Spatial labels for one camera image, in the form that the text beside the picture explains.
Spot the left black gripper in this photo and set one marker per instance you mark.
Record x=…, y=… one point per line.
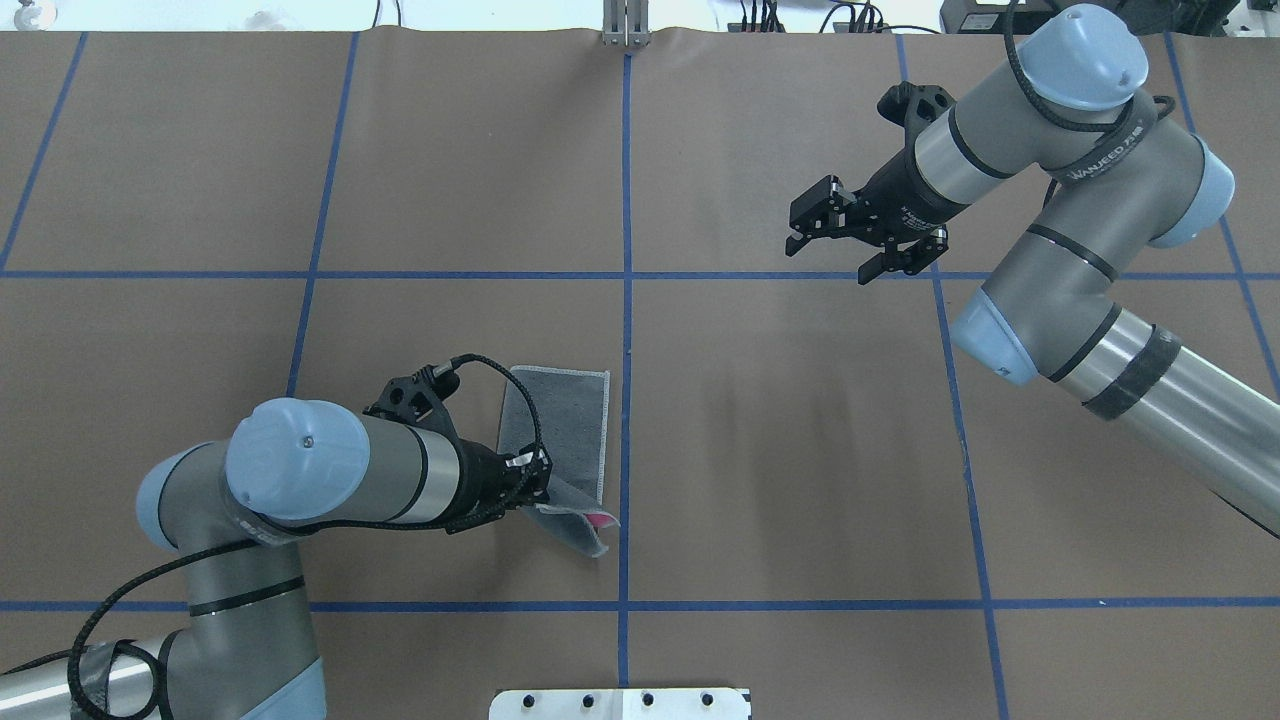
x=483, y=480

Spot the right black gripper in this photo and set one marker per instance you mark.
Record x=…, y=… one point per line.
x=890, y=196

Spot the pink towel with grey edge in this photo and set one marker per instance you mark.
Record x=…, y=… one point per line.
x=573, y=409

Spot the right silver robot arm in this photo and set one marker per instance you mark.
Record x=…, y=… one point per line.
x=1070, y=99

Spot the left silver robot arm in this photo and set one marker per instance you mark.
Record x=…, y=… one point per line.
x=234, y=513

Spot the aluminium frame post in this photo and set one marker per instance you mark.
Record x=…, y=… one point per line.
x=626, y=23

